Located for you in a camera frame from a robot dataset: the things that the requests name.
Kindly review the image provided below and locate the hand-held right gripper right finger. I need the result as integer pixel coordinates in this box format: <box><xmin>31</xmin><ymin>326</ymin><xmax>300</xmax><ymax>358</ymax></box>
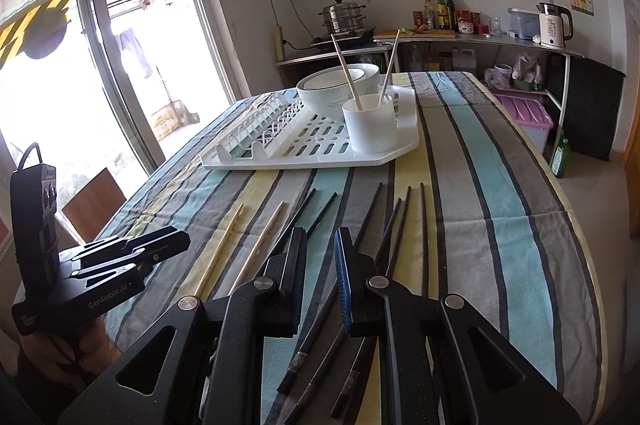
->
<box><xmin>334</xmin><ymin>226</ymin><xmax>583</xmax><ymax>425</ymax></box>

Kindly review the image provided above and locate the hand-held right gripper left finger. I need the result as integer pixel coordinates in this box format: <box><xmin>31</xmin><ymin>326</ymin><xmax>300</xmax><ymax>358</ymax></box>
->
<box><xmin>57</xmin><ymin>227</ymin><xmax>308</xmax><ymax>425</ymax></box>

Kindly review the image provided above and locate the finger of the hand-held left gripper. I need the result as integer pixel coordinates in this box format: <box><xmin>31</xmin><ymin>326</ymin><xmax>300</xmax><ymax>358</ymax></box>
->
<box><xmin>71</xmin><ymin>250</ymin><xmax>162</xmax><ymax>289</ymax></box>
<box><xmin>81</xmin><ymin>226</ymin><xmax>191</xmax><ymax>260</ymax></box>

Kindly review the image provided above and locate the wooden chopstick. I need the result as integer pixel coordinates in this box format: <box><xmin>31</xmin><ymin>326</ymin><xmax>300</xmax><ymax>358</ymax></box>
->
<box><xmin>377</xmin><ymin>28</ymin><xmax>402</xmax><ymax>107</ymax></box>
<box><xmin>331</xmin><ymin>33</ymin><xmax>363</xmax><ymax>111</ymax></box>
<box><xmin>226</xmin><ymin>200</ymin><xmax>286</xmax><ymax>295</ymax></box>
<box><xmin>191</xmin><ymin>203</ymin><xmax>245</xmax><ymax>299</ymax></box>

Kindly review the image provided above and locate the black chopstick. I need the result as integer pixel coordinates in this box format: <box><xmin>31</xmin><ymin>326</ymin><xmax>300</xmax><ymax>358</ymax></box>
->
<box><xmin>276</xmin><ymin>182</ymin><xmax>384</xmax><ymax>396</ymax></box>
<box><xmin>330</xmin><ymin>185</ymin><xmax>413</xmax><ymax>418</ymax></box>
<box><xmin>419</xmin><ymin>182</ymin><xmax>429</xmax><ymax>303</ymax></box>
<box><xmin>286</xmin><ymin>188</ymin><xmax>317</xmax><ymax>233</ymax></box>
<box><xmin>285</xmin><ymin>198</ymin><xmax>402</xmax><ymax>425</ymax></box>
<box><xmin>305</xmin><ymin>192</ymin><xmax>338</xmax><ymax>238</ymax></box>

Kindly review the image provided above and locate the white cup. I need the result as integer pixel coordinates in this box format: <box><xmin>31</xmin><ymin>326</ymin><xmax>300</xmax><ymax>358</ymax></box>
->
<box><xmin>342</xmin><ymin>94</ymin><xmax>397</xmax><ymax>154</ymax></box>

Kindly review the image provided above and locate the person's left hand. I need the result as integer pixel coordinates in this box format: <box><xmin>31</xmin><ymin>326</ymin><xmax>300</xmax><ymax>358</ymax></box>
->
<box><xmin>17</xmin><ymin>330</ymin><xmax>118</xmax><ymax>388</ymax></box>

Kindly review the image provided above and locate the wooden chair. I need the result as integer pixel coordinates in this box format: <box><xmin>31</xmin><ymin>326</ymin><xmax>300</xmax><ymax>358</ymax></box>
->
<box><xmin>61</xmin><ymin>168</ymin><xmax>126</xmax><ymax>246</ymax></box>

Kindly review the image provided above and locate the white plastic dish rack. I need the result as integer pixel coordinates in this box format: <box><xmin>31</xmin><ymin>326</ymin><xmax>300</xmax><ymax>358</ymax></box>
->
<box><xmin>200</xmin><ymin>84</ymin><xmax>421</xmax><ymax>169</ymax></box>

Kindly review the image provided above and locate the striped tablecloth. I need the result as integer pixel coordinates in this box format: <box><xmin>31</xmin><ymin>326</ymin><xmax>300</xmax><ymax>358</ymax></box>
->
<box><xmin>100</xmin><ymin>70</ymin><xmax>608</xmax><ymax>425</ymax></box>

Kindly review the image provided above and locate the white bowl with dark rim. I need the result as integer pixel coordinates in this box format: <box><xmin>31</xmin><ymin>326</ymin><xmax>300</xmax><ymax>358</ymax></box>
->
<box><xmin>296</xmin><ymin>68</ymin><xmax>368</xmax><ymax>122</ymax></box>
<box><xmin>347</xmin><ymin>64</ymin><xmax>382</xmax><ymax>100</ymax></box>

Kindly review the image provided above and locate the yellow black striped sign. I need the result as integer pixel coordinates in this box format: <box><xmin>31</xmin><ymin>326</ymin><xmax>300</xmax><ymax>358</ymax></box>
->
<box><xmin>0</xmin><ymin>0</ymin><xmax>73</xmax><ymax>66</ymax></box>

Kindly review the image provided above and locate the glass sliding door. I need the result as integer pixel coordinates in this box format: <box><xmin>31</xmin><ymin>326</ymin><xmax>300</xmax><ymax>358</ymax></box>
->
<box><xmin>0</xmin><ymin>0</ymin><xmax>238</xmax><ymax>256</ymax></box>

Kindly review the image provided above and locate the small steel shelf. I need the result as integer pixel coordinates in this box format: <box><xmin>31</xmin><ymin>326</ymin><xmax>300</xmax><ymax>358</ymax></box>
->
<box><xmin>274</xmin><ymin>39</ymin><xmax>396</xmax><ymax>88</ymax></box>

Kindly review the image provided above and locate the black cooktop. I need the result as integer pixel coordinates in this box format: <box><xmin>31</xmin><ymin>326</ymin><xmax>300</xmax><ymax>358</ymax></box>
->
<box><xmin>310</xmin><ymin>30</ymin><xmax>376</xmax><ymax>51</ymax></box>

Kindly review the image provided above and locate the pink lid storage box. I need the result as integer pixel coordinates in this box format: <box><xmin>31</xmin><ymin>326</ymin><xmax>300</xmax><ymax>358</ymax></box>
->
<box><xmin>492</xmin><ymin>92</ymin><xmax>555</xmax><ymax>151</ymax></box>

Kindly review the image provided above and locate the green plastic bottle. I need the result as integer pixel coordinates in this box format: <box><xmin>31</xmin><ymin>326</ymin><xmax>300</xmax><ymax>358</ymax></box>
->
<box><xmin>549</xmin><ymin>138</ymin><xmax>572</xmax><ymax>179</ymax></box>

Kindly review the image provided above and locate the white plastic jug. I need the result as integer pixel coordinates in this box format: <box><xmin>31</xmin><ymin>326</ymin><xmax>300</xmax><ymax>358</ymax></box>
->
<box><xmin>452</xmin><ymin>46</ymin><xmax>476</xmax><ymax>72</ymax></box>

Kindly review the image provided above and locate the stainless steel steamer pot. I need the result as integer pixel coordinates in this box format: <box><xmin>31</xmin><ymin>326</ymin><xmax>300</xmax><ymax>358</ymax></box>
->
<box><xmin>321</xmin><ymin>0</ymin><xmax>368</xmax><ymax>35</ymax></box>

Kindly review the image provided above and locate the bag of kitchen supplies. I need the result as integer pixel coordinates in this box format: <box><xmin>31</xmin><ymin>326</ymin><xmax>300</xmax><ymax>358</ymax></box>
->
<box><xmin>512</xmin><ymin>54</ymin><xmax>543</xmax><ymax>91</ymax></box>

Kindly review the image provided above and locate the long steel shelf table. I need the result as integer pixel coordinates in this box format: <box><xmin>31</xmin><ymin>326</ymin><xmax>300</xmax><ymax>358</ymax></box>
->
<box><xmin>372</xmin><ymin>28</ymin><xmax>586</xmax><ymax>146</ymax></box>

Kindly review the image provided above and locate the black panel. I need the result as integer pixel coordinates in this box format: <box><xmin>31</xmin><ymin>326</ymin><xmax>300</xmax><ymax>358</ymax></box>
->
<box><xmin>547</xmin><ymin>52</ymin><xmax>626</xmax><ymax>163</ymax></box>

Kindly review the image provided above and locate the grey plastic container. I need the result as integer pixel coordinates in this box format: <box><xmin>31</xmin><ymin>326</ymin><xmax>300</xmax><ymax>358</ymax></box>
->
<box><xmin>507</xmin><ymin>8</ymin><xmax>541</xmax><ymax>40</ymax></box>

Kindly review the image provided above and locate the white electric kettle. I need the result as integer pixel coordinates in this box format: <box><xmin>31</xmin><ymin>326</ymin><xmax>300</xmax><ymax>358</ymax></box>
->
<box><xmin>536</xmin><ymin>2</ymin><xmax>573</xmax><ymax>51</ymax></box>

